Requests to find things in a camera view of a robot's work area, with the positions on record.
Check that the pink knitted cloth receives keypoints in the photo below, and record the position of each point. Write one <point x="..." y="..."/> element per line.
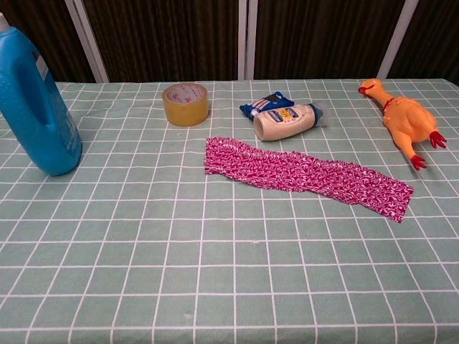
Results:
<point x="287" y="168"/>

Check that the cream mayonnaise squeeze bottle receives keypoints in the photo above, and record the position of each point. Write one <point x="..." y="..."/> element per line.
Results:
<point x="279" y="123"/>

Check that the clear packing tape roll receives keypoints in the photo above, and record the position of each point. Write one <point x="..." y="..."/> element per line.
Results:
<point x="186" y="115"/>

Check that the blue snack packet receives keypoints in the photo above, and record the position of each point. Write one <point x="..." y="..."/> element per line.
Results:
<point x="261" y="104"/>

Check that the green checked tablecloth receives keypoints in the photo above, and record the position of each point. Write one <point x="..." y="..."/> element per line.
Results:
<point x="143" y="251"/>

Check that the blue detergent bottle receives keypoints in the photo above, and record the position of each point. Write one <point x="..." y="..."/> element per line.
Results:
<point x="54" y="143"/>

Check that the orange rubber chicken toy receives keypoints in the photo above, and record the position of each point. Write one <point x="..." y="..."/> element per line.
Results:
<point x="405" y="118"/>

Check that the white screen frame post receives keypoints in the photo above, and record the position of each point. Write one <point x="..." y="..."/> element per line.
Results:
<point x="94" y="53"/>
<point x="396" y="39"/>
<point x="247" y="36"/>

